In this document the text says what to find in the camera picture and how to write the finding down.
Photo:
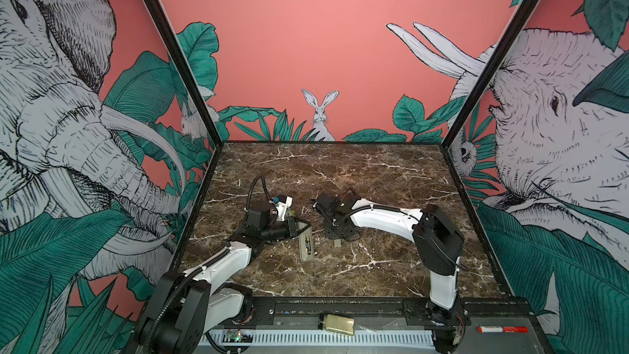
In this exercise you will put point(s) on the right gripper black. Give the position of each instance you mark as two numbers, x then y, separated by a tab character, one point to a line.
327	230

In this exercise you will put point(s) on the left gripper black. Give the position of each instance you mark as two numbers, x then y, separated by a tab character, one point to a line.
290	228

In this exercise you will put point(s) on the white remote control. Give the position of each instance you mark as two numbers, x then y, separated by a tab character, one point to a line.
306	250

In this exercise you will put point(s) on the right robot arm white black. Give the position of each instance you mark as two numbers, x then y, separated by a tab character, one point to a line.
438	240

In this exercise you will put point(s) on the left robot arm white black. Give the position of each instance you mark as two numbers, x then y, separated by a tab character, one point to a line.
187	305

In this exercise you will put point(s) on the brass metal box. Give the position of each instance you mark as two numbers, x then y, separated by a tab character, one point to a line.
337	324

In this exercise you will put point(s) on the small circuit board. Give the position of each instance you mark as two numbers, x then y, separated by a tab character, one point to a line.
238	337

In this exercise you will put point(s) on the red white marker pen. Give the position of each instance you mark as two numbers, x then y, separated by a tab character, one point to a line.
486	329

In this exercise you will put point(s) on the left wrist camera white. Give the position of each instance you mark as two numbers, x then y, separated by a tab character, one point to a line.
283	204

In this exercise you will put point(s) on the white slotted cable duct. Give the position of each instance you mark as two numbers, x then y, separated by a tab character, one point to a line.
421	339

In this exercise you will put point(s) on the black mounting rail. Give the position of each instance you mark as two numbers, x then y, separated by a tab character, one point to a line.
415	311

